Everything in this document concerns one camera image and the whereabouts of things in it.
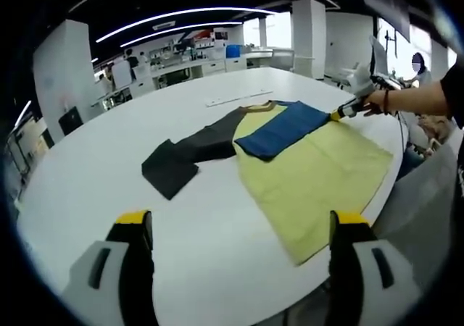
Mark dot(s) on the person's right hand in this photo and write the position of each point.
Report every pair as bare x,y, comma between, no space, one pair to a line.
377,103

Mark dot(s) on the long ceiling light strip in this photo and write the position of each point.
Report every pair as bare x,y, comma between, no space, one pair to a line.
188,13
181,28

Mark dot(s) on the white counter cabinets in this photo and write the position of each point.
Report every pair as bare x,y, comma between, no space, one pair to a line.
188,70

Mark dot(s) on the beige cloth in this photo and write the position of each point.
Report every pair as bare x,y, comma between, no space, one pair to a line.
433,130

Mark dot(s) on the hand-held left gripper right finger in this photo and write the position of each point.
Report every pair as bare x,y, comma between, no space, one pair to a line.
359,282

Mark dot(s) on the white template outline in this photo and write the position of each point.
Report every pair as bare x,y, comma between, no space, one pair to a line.
239,98

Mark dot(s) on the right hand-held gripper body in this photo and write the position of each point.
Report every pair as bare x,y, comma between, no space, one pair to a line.
362,83

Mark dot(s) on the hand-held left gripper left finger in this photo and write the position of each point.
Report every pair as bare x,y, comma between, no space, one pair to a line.
123,286

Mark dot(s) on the blue bin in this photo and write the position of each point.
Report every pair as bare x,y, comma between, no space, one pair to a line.
233,51

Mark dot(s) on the white pillar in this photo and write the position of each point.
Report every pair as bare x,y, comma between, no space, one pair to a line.
61,69
308,36

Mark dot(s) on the yellow blue grey garment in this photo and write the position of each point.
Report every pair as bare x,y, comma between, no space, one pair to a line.
319,166

